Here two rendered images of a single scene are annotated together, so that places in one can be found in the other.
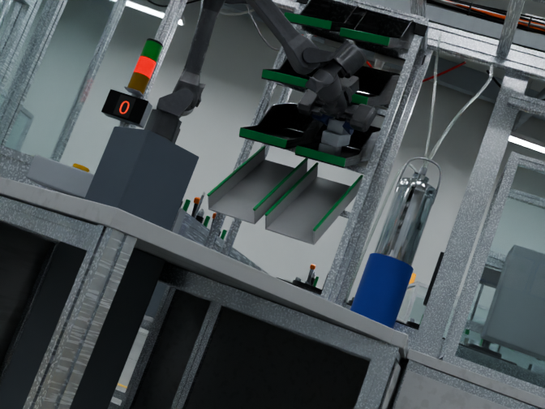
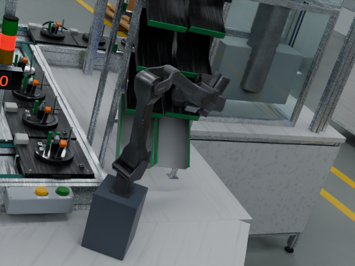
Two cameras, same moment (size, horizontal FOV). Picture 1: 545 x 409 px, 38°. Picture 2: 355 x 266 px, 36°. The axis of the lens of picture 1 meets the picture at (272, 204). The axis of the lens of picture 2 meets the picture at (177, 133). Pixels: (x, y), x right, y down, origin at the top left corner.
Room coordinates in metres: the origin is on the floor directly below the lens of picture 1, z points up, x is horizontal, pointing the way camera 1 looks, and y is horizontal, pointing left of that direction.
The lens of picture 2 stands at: (0.54, 1.22, 1.97)
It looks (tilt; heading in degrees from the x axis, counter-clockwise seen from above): 24 degrees down; 316
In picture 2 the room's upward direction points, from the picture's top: 17 degrees clockwise
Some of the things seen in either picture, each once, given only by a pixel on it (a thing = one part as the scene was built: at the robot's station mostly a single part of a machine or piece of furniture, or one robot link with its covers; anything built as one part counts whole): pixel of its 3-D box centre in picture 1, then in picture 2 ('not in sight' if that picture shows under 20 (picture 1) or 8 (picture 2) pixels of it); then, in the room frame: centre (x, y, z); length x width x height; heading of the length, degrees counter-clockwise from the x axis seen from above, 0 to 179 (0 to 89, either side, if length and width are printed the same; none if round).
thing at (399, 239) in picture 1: (409, 208); not in sight; (2.69, -0.45, 1.32); 0.14 x 0.14 x 0.38
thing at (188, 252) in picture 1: (137, 243); (112, 237); (1.71, 0.24, 0.84); 0.90 x 0.70 x 0.03; 41
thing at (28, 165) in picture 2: not in sight; (53, 157); (2.05, 0.32, 0.96); 0.24 x 0.24 x 0.02; 77
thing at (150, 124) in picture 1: (162, 128); (124, 181); (1.68, 0.28, 1.09); 0.07 x 0.07 x 0.06; 41
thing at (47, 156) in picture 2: not in sight; (54, 153); (2.05, 0.32, 0.98); 0.14 x 0.14 x 0.02
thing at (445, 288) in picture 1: (481, 182); not in sight; (2.93, -0.71, 1.56); 0.09 x 0.04 x 1.39; 77
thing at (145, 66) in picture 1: (144, 67); (7, 40); (2.21, 0.48, 1.34); 0.05 x 0.05 x 0.05
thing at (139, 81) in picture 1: (138, 83); (5, 55); (2.21, 0.48, 1.29); 0.05 x 0.05 x 0.05
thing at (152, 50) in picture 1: (151, 52); (9, 26); (2.21, 0.48, 1.39); 0.05 x 0.05 x 0.05
